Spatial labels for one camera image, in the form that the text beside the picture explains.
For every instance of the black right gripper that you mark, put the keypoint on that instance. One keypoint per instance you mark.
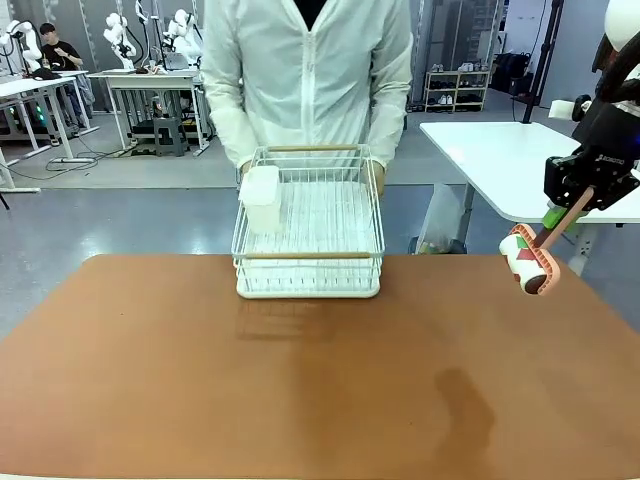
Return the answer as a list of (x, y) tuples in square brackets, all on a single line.
[(607, 160)]

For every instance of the pink lint roller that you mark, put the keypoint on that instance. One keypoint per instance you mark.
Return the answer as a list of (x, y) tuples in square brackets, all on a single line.
[(530, 265)]

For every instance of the person's right forearm white sleeve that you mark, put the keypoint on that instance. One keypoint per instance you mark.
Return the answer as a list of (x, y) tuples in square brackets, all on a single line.
[(230, 140)]

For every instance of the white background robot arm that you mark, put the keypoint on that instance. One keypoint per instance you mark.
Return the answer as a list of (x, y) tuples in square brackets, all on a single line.
[(120, 40), (182, 37), (22, 42)]

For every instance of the person's left forearm white sleeve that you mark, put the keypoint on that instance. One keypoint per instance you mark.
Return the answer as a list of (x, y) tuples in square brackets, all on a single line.
[(387, 135)]

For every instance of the person's left hand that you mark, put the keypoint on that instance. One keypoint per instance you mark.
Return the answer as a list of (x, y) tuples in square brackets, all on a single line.
[(380, 177)]

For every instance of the person's right hand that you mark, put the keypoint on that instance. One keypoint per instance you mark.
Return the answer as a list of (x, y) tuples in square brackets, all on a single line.
[(246, 168)]

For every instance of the white side table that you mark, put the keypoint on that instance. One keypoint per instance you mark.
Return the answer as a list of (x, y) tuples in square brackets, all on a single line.
[(500, 165)]

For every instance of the black braided right arm sleeve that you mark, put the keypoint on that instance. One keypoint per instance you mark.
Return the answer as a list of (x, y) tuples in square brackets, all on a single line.
[(620, 75)]

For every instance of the black tripod stand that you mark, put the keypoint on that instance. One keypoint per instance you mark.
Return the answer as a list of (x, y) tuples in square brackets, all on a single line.
[(542, 60)]

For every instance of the black backpack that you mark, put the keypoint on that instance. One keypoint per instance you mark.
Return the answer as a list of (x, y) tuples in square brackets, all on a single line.
[(515, 70)]

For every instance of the clear plastic bag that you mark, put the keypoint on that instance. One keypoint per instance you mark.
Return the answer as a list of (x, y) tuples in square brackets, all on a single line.
[(442, 220)]

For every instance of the white sneakers pair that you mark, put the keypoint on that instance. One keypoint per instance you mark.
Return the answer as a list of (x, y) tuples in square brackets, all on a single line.
[(446, 100)]

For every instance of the white shoe rack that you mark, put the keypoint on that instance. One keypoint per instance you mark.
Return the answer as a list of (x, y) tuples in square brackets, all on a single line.
[(457, 82)]

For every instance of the white zip jacket torso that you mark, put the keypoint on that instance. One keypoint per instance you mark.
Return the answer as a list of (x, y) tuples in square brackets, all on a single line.
[(320, 100)]

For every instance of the white plastic utensil cup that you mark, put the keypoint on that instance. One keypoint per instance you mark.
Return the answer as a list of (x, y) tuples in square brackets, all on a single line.
[(262, 215)]

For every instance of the black undershirt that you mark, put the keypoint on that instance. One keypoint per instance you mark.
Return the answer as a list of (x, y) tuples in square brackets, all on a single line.
[(310, 10)]

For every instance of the grey step stool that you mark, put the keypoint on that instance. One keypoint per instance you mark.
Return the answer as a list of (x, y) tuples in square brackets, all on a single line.
[(169, 135)]

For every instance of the white workbench with robots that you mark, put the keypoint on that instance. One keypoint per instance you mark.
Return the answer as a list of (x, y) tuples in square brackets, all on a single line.
[(150, 75)]

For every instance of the white power strip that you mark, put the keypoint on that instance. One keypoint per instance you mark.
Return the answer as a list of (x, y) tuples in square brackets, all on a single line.
[(75, 160)]

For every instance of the seated person in black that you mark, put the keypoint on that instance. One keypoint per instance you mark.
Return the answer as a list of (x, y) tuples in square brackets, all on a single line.
[(60, 52)]

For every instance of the computer case with lights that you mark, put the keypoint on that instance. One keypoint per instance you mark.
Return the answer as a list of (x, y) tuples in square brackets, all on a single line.
[(35, 125)]

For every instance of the white desk with seated person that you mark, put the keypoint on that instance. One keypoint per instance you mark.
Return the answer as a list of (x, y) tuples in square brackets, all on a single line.
[(30, 86)]

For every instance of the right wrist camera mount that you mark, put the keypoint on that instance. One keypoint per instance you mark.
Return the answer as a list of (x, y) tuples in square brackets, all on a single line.
[(562, 109)]

